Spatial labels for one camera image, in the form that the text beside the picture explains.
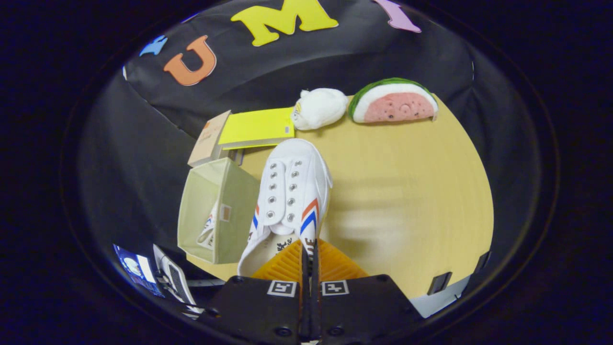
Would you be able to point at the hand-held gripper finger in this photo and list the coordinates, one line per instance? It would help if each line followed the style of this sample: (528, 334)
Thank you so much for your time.
(316, 306)
(304, 306)

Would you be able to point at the white canvas shoe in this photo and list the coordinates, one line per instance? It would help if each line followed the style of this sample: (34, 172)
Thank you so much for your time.
(209, 230)
(297, 158)

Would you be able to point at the beige fabric storage box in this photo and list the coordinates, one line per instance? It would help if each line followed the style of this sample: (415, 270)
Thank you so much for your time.
(239, 201)

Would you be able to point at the grey book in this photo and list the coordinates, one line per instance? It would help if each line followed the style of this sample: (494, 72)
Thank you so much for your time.
(238, 155)

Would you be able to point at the computer monitor screen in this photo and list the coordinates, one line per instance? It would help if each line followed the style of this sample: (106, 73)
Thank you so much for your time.
(136, 268)

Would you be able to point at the yellow book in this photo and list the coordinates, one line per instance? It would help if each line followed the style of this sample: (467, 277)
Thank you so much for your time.
(256, 127)

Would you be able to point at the beige paperback book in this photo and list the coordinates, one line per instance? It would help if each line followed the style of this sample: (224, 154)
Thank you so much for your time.
(208, 139)

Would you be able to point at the white plush toy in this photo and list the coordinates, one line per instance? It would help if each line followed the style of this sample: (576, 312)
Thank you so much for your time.
(321, 108)

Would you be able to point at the watermelon slice plush toy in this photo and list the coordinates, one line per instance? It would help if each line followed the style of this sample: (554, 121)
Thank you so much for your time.
(397, 105)

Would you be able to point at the black backdrop cloth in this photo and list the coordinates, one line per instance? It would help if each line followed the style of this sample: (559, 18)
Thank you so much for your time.
(134, 143)

